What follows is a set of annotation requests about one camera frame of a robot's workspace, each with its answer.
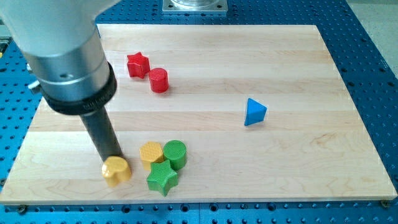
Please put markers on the black flange ring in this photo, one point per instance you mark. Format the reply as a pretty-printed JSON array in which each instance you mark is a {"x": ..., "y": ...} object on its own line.
[{"x": 86, "y": 105}]

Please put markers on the yellow hexagon block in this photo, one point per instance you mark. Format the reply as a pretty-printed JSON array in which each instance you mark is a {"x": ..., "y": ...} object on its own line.
[{"x": 151, "y": 152}]

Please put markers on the green star block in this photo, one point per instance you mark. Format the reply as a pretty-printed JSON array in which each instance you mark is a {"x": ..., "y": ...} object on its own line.
[{"x": 162, "y": 177}]

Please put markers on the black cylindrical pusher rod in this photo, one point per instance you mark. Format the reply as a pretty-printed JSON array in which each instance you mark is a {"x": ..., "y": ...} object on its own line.
[{"x": 102, "y": 134}]

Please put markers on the green cylinder block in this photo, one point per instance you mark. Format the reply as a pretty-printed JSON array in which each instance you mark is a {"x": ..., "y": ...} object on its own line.
[{"x": 176, "y": 152}]

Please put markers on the blue triangle block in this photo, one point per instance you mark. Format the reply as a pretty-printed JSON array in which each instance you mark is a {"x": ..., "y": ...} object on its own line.
[{"x": 255, "y": 112}]

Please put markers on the red star block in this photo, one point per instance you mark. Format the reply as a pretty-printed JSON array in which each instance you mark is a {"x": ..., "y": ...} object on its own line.
[{"x": 138, "y": 65}]

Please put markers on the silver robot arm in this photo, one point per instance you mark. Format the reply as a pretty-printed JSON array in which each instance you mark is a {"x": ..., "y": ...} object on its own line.
[{"x": 61, "y": 43}]

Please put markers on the red cylinder block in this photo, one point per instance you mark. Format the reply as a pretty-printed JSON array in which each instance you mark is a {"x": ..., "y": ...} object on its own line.
[{"x": 159, "y": 81}]

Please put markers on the wooden board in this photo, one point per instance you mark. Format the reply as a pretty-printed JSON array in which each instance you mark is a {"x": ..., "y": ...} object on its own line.
[{"x": 311, "y": 146}]

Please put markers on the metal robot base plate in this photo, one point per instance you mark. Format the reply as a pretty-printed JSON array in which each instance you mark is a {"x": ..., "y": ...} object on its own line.
[{"x": 194, "y": 5}]

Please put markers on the yellow heart block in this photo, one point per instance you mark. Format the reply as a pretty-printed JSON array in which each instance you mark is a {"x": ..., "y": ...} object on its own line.
[{"x": 115, "y": 170}]

